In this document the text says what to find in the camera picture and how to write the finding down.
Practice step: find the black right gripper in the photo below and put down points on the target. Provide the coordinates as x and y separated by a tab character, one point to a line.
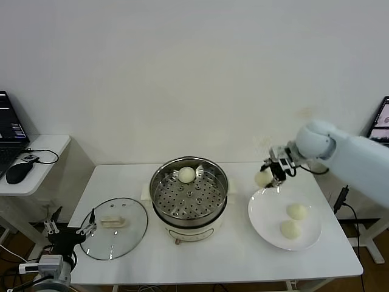
279	173

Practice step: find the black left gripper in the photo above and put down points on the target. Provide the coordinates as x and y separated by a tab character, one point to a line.
65	239

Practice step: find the white steamed baozi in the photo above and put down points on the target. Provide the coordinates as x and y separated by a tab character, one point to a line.
290	230
297	211
186	175
263	179

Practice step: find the round glass pot lid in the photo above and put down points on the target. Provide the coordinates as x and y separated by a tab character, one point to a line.
115	210

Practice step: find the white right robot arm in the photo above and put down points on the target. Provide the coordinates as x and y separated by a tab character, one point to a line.
358	164

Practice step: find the stainless steel steamer basket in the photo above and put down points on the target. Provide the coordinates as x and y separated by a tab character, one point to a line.
188	200

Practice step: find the white round plate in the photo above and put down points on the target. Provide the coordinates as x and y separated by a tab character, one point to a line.
267	219

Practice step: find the white side table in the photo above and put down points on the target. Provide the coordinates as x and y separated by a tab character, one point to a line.
39	170
377	255

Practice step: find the black computer mouse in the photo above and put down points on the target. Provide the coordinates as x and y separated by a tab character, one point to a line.
19	173

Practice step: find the small black printed dongle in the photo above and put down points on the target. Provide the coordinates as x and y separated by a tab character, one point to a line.
29	158

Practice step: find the cream electric cooking pot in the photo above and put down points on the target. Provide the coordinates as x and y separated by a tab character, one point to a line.
194	233

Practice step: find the dark grey open laptop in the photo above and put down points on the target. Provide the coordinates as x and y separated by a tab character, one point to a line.
380	121
9	127

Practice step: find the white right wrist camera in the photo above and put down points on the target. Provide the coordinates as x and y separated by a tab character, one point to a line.
286	164

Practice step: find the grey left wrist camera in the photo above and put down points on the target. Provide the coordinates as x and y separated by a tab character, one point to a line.
50	264

